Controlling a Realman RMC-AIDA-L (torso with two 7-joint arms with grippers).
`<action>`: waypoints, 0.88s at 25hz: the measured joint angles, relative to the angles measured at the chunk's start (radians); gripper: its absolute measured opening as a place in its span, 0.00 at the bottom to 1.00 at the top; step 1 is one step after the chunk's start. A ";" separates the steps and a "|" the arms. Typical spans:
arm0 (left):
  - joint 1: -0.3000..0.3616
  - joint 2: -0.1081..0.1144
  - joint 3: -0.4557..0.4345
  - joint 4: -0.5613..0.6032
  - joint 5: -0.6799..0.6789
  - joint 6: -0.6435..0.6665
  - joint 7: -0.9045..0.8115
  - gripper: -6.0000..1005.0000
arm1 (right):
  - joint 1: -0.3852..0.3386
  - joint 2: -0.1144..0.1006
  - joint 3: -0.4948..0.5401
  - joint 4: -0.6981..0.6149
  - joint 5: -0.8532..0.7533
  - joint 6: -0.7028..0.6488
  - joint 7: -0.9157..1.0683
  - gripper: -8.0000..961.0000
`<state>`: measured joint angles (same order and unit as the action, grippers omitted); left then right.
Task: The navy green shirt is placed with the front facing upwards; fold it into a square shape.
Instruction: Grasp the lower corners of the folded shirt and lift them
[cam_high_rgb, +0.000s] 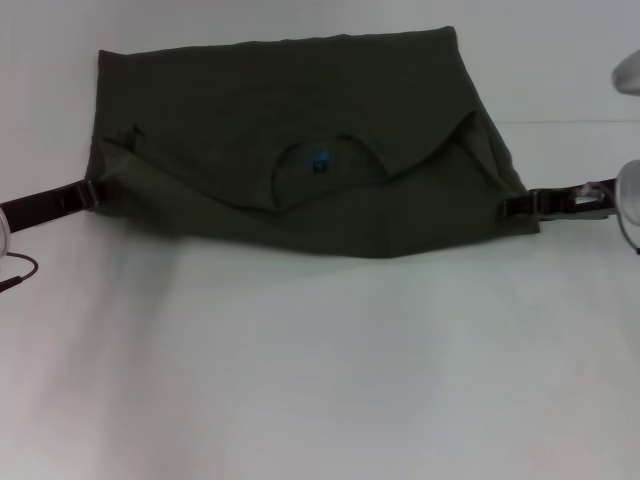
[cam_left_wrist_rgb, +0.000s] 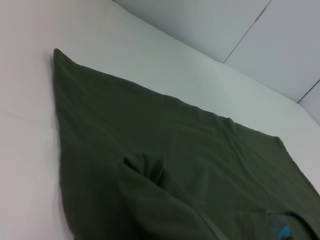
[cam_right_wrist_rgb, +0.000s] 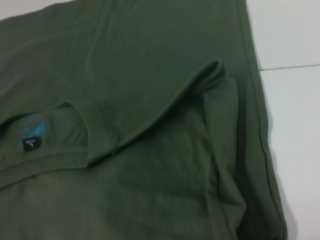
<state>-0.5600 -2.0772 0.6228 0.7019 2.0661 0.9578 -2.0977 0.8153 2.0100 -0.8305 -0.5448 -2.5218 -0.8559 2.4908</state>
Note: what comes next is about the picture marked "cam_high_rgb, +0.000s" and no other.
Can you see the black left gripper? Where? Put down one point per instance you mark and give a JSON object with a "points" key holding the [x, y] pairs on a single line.
{"points": [[45, 207]]}

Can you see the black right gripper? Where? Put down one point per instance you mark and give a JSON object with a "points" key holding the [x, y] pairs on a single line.
{"points": [[565, 202]]}

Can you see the dark green FREE! t-shirt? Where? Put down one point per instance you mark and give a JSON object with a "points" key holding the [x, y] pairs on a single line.
{"points": [[310, 100]]}

